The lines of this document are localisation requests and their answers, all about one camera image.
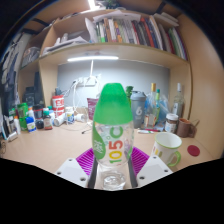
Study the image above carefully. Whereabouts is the clear bottle with green cap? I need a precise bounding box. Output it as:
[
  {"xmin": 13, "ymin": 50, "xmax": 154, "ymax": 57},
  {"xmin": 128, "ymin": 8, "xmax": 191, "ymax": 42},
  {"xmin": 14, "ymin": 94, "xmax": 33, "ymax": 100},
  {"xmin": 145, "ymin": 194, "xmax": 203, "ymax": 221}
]
[{"xmin": 92, "ymin": 82, "xmax": 135, "ymax": 191}]

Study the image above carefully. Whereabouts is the white wall power strip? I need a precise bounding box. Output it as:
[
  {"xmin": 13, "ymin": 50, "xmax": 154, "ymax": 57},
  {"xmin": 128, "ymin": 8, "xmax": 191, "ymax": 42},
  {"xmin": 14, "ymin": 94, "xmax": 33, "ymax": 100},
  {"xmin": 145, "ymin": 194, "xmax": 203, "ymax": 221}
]
[{"xmin": 74, "ymin": 75, "xmax": 99, "ymax": 88}]

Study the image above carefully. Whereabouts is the blue and white bottle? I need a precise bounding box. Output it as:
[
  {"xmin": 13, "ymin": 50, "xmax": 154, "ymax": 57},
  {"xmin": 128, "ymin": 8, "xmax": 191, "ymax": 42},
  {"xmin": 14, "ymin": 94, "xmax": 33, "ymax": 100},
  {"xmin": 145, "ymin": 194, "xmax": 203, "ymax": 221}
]
[{"xmin": 25, "ymin": 107, "xmax": 37, "ymax": 133}]

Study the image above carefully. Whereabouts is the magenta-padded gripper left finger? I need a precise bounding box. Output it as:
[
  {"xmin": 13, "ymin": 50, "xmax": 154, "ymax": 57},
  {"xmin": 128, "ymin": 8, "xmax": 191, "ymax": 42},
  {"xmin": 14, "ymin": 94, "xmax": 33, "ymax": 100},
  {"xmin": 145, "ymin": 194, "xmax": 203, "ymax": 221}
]
[{"xmin": 54, "ymin": 147, "xmax": 100, "ymax": 190}]

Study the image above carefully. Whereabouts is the white mug with green handle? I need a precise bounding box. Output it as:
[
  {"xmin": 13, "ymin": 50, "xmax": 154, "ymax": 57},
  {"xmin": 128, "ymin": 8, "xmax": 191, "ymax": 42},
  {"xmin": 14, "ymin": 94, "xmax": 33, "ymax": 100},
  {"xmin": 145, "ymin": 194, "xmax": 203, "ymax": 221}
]
[{"xmin": 151, "ymin": 132, "xmax": 183, "ymax": 168}]

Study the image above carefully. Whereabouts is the pink packet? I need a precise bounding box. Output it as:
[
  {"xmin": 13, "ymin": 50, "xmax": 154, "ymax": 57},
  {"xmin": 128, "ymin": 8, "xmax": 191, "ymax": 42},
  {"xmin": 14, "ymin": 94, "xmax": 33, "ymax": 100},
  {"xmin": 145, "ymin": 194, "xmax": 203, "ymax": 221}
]
[{"xmin": 86, "ymin": 97, "xmax": 100, "ymax": 121}]

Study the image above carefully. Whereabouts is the white LED light bar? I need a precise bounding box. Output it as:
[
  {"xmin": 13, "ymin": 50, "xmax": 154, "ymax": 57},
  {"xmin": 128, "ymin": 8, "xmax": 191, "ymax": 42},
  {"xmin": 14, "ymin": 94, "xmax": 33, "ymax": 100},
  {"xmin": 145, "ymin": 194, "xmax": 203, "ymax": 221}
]
[{"xmin": 67, "ymin": 55, "xmax": 120, "ymax": 63}]

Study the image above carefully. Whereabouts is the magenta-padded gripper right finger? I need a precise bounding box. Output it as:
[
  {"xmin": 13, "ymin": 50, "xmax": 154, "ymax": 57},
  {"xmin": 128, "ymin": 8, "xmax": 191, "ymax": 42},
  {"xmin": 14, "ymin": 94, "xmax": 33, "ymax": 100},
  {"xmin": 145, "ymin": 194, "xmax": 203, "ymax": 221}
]
[{"xmin": 128, "ymin": 146, "xmax": 174, "ymax": 190}]

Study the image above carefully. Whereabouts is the flat round red coaster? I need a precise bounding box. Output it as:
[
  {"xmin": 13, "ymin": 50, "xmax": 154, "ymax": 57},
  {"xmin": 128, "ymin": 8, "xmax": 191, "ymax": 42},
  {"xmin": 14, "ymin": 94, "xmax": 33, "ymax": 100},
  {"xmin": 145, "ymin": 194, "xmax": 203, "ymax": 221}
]
[{"xmin": 186, "ymin": 144, "xmax": 201, "ymax": 158}]

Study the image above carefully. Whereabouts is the tall clear glass bottle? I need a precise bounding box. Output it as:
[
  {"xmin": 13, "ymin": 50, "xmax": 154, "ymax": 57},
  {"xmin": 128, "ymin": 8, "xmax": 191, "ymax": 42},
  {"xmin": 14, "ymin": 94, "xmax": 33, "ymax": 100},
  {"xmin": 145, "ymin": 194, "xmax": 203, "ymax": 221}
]
[{"xmin": 171, "ymin": 82, "xmax": 185, "ymax": 118}]

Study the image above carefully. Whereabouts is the grey tumbler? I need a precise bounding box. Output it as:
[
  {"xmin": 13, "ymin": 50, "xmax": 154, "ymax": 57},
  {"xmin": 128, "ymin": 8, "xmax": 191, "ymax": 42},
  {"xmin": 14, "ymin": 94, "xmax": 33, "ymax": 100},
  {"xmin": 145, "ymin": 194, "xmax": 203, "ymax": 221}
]
[{"xmin": 129, "ymin": 90, "xmax": 148, "ymax": 130}]

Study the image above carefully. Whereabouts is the brown jar with white lid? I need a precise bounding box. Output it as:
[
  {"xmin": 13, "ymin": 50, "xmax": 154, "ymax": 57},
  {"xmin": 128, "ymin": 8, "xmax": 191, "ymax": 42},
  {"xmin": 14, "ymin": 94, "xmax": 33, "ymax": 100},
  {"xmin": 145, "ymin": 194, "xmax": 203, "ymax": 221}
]
[{"xmin": 164, "ymin": 112, "xmax": 180, "ymax": 134}]

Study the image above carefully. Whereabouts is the red and white can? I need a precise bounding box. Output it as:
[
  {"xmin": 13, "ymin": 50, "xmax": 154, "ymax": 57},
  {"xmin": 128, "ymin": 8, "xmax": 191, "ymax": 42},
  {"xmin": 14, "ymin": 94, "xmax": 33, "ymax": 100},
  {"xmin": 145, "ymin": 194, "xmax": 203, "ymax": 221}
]
[{"xmin": 51, "ymin": 94, "xmax": 65, "ymax": 118}]

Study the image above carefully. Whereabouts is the wooden shelf unit with books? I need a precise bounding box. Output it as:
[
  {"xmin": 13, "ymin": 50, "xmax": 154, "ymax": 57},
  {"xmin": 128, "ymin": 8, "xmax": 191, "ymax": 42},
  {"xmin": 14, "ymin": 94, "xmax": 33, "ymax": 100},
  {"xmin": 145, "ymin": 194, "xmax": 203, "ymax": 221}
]
[{"xmin": 17, "ymin": 0, "xmax": 194, "ymax": 101}]

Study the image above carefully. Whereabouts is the green container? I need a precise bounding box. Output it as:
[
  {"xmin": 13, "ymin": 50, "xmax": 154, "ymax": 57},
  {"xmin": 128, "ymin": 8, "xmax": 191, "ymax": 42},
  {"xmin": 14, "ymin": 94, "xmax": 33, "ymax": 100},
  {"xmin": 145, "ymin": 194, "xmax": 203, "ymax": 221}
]
[{"xmin": 17, "ymin": 102, "xmax": 30, "ymax": 132}]

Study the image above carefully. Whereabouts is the white bottle with blue label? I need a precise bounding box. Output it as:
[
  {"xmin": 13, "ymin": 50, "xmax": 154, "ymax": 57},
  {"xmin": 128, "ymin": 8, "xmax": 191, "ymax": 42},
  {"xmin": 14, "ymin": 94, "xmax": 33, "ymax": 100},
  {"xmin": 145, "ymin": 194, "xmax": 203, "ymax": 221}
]
[{"xmin": 64, "ymin": 106, "xmax": 76, "ymax": 125}]

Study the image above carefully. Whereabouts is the clear bottle with yellow cap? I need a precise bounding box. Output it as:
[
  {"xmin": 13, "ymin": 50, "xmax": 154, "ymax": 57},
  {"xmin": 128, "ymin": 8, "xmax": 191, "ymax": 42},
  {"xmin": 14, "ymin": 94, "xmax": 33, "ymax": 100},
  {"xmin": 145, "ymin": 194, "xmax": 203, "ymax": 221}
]
[{"xmin": 145, "ymin": 82, "xmax": 158, "ymax": 128}]

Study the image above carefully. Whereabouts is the brown bottle with red label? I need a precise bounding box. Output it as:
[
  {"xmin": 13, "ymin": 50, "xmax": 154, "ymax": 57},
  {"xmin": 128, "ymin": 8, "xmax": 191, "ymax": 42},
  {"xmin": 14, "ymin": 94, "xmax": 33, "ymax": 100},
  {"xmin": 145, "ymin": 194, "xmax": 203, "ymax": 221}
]
[{"xmin": 43, "ymin": 110, "xmax": 54, "ymax": 131}]

